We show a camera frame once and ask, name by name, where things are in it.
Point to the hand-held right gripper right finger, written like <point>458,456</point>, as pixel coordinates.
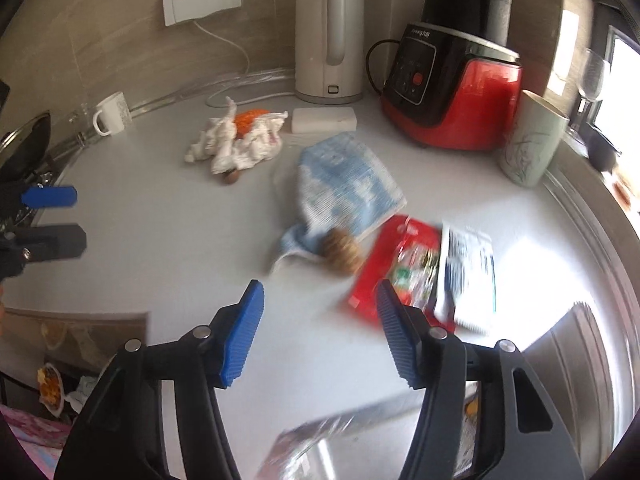
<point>400,340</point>

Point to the white and blue packet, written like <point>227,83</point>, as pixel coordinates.
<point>470,270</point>

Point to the crumpled white tissue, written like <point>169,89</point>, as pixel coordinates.
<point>225,145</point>

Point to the white electric kettle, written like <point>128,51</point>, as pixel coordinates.
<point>315,35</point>

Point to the dark pan with lid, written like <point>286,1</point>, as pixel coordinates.
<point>25,145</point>

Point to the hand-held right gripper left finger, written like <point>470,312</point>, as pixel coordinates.
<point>240,340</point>

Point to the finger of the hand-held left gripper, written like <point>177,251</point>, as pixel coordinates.
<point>55,242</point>
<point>50,196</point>

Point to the white sponge block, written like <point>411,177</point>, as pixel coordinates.
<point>325,120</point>

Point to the clear wine glass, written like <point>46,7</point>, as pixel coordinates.
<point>592,75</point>

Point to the dark pot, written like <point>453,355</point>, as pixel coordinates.
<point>605,150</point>

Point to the blue and white plastic bag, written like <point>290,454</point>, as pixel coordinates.
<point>340,180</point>

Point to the red snack packet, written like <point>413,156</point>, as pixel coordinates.
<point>395,245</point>

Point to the brown walnut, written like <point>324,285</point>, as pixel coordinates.
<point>340,252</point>

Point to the red and black blender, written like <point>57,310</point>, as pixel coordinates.
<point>475,100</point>

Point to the small brown nut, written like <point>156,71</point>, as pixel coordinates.
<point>231,176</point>

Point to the bag with orange peels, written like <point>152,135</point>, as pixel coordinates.
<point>50,390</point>

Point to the white speckled block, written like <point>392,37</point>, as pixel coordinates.
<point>115,110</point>

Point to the pink printed cloth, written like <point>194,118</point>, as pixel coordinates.
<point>30,440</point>

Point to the stainless steel sink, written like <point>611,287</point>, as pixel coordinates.
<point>325,450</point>

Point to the pale green patterned cup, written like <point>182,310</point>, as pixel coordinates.
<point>530,145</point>

